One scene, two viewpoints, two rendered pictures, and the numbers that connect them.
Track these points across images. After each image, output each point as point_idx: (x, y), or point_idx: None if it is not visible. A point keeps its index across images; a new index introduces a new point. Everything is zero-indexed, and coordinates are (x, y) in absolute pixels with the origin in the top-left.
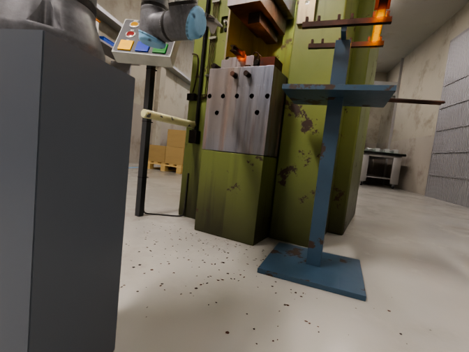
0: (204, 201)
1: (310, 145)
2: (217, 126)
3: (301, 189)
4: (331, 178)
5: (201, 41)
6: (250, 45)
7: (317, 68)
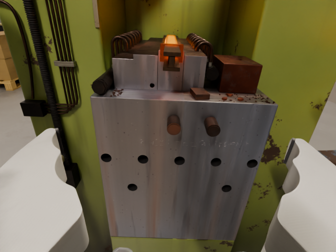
0: None
1: (272, 177)
2: (138, 207)
3: (251, 220)
4: None
5: None
6: None
7: (306, 66)
